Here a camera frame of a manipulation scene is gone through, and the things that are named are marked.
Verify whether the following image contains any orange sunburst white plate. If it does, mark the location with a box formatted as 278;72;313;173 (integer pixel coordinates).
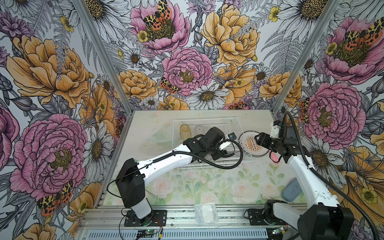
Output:
239;131;269;158

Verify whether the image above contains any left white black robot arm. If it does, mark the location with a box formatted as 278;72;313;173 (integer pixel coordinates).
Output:
115;127;226;226

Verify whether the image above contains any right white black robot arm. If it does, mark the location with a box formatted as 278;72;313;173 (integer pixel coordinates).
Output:
255;133;354;240

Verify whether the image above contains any pink flat object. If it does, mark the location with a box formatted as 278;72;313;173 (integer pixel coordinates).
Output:
269;151;281;164

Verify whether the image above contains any clear glass tumbler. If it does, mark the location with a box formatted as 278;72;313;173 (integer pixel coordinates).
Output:
194;125;206;136

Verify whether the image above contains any yellow glass tumbler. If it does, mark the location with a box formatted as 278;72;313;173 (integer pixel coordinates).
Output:
180;124;192;141

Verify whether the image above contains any clear plastic bag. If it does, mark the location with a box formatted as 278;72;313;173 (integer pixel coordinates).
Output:
194;202;219;225

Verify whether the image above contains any green circuit board right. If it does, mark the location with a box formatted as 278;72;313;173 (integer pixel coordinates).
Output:
271;227;286;235

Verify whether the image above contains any green circuit board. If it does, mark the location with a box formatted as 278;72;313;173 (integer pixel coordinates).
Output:
136;230;160;239
271;227;286;235

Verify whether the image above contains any green circuit board left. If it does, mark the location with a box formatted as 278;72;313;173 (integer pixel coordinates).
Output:
136;230;160;239

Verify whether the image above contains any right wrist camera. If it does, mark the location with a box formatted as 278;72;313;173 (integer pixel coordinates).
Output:
270;125;284;139

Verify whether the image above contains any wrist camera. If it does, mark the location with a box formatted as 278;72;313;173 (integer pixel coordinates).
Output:
270;125;284;139
219;133;237;150

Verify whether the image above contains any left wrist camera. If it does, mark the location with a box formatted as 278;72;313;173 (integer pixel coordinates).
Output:
219;133;237;150

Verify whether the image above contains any white wire dish rack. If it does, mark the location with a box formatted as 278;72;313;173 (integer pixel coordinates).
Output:
173;117;253;170

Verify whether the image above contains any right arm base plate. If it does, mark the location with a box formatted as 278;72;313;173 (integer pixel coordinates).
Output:
245;209;269;226

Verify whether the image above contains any aluminium front rail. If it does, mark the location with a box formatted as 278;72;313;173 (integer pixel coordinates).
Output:
80;204;307;232

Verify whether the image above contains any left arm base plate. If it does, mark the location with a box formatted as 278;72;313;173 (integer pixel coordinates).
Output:
124;210;168;227

